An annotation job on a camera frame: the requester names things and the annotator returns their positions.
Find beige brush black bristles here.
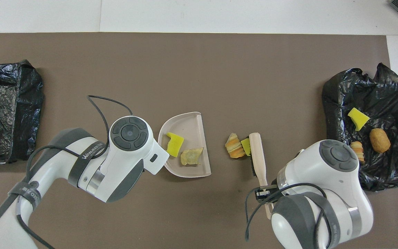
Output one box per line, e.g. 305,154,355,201
248,132,275,220

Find wavy yellow sponge piece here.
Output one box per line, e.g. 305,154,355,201
240,138,252,156

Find orange striped toy croissant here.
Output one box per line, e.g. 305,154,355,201
225,133,246,159

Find pale yellow crinkled chip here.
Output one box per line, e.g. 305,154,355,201
180,147,204,166

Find pale yellow toy pastry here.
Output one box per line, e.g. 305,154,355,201
350,141,366,163

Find beige plastic dustpan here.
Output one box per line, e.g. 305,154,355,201
158,111,212,178

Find notched yellow sponge piece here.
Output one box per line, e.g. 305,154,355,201
166,132,184,158

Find green and yellow sponge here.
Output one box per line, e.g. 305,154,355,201
347,107,371,132

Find brown toy bread roll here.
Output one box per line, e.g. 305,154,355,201
369,128,391,154

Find open black bag-lined bin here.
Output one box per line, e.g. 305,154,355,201
322,63,398,192

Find taut black bag-lined bin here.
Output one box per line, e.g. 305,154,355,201
0,59,45,165

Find brown table mat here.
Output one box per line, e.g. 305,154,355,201
0,33,398,249

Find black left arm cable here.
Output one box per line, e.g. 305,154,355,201
0,95,133,249

